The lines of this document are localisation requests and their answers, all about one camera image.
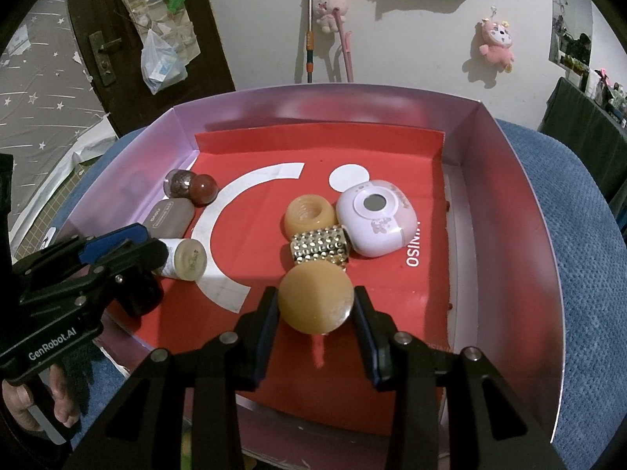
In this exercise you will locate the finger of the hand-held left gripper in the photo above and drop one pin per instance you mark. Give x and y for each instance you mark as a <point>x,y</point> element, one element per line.
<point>132,259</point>
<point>108,245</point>

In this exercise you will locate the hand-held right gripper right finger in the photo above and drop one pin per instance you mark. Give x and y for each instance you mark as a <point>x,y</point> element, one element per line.
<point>367,338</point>

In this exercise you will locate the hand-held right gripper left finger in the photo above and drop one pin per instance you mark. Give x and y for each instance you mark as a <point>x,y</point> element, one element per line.
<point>267,333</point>

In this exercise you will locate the grey eye shadow case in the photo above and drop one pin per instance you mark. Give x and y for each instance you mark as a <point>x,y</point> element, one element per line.
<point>169,218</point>

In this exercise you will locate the small white labelled jar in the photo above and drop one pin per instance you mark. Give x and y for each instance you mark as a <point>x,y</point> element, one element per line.
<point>188,259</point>

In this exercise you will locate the orange ball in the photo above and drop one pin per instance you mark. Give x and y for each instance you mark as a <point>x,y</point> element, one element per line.
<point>313,298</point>

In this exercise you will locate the pink cardboard box red insert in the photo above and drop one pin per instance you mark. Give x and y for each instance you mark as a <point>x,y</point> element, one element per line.
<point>313,377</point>

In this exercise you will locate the gold studded cylinder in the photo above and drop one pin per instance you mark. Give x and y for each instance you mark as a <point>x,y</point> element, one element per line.
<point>321,249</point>

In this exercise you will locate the orange hollow round cup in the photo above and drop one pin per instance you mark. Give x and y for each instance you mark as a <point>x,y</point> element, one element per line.
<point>298,223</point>

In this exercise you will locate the person's left hand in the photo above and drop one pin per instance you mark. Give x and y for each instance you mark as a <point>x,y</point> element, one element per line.
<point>63,396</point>

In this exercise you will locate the glitter bottle with red cap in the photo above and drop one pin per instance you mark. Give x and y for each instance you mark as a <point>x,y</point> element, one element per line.
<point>188,187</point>

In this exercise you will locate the pink white round device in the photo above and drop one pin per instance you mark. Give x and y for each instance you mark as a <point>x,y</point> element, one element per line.
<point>377,230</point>

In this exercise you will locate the grey star-print cloth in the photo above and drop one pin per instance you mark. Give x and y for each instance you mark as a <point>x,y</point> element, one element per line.
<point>39,98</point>

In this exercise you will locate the white plastic bag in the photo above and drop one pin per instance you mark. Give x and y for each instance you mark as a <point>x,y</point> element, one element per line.
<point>161,68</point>

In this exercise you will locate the dark brown door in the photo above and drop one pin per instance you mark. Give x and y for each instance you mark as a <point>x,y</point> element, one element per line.
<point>215,34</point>

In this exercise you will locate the clear hanging organiser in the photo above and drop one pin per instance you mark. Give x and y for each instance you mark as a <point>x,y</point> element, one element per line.
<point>142,0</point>

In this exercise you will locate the pink plastic stick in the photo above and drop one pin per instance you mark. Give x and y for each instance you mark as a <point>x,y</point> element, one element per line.
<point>347,58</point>

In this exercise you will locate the white orange mop pole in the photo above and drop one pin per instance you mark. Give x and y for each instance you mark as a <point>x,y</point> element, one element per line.
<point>310,34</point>

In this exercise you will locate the table with dark cloth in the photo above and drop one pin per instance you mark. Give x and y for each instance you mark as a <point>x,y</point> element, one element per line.
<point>578,122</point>

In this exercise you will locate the pink bear plush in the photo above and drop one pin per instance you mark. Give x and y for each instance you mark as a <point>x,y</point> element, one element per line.
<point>329,7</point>

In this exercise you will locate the pink dog plush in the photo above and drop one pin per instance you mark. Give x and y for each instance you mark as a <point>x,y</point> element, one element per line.
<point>497,41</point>

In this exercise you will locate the row of cosmetic bottles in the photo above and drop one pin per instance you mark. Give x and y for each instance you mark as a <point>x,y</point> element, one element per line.
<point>612,98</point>

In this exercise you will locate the wall mirror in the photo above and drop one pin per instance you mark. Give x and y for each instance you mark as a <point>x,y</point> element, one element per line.
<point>570,24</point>

